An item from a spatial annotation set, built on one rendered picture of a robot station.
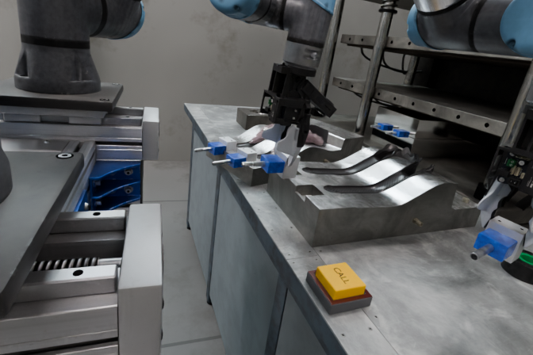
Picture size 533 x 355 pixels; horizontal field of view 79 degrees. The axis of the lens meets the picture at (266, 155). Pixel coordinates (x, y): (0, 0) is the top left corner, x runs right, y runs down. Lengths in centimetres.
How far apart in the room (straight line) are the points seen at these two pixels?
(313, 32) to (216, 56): 242
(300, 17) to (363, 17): 292
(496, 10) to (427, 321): 46
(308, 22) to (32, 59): 51
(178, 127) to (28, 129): 240
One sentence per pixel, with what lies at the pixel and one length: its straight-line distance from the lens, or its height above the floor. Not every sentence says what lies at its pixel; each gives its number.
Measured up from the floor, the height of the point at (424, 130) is 91.
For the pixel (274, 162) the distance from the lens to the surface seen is 71.
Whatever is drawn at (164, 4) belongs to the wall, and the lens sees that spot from 299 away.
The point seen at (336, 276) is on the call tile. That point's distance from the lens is 58.
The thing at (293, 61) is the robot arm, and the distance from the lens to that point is 65.
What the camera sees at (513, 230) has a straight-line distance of 66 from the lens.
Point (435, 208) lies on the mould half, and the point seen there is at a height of 87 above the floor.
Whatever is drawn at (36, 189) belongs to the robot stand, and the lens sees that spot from 34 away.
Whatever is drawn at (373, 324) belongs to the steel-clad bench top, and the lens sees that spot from 58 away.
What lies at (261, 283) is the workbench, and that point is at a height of 57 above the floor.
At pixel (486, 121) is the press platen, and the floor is 103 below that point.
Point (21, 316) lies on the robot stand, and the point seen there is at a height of 98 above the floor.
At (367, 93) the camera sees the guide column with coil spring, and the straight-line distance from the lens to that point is 176.
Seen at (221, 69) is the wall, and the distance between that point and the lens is 305.
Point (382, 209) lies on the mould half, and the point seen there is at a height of 88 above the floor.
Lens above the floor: 118
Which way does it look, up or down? 19 degrees down
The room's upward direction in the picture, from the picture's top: 8 degrees clockwise
